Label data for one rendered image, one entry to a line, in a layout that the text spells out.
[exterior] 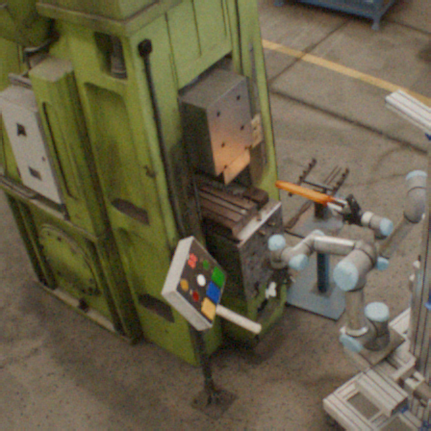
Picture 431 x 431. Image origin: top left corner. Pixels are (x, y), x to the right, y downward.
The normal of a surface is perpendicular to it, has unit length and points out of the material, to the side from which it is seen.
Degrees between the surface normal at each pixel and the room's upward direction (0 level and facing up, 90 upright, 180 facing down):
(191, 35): 90
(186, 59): 90
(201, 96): 0
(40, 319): 0
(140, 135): 89
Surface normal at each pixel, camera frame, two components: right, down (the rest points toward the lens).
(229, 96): 0.79, 0.35
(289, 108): -0.11, -0.73
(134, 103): -0.61, 0.58
